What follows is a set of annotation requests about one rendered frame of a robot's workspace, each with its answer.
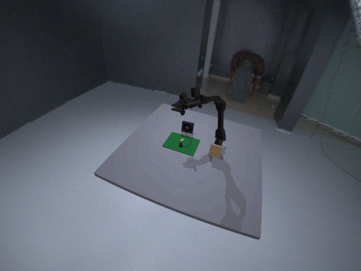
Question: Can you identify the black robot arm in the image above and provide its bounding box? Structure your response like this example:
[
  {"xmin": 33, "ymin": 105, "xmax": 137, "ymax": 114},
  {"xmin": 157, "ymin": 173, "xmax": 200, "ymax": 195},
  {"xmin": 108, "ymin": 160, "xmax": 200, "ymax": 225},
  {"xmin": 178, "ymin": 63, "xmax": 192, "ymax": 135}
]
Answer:
[{"xmin": 191, "ymin": 87, "xmax": 226, "ymax": 146}]

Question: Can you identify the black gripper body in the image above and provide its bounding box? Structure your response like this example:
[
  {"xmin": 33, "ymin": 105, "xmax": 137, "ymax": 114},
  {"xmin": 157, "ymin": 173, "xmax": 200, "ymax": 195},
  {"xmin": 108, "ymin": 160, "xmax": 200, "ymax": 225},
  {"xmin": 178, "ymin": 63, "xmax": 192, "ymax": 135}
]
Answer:
[{"xmin": 180, "ymin": 94, "xmax": 195, "ymax": 115}]

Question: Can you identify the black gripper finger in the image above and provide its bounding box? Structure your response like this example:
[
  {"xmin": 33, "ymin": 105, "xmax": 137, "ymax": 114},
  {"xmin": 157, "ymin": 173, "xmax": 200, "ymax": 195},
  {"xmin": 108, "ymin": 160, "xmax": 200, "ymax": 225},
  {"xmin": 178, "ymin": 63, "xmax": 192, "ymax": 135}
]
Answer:
[
  {"xmin": 171, "ymin": 98, "xmax": 183, "ymax": 107},
  {"xmin": 171, "ymin": 107, "xmax": 182, "ymax": 113}
]

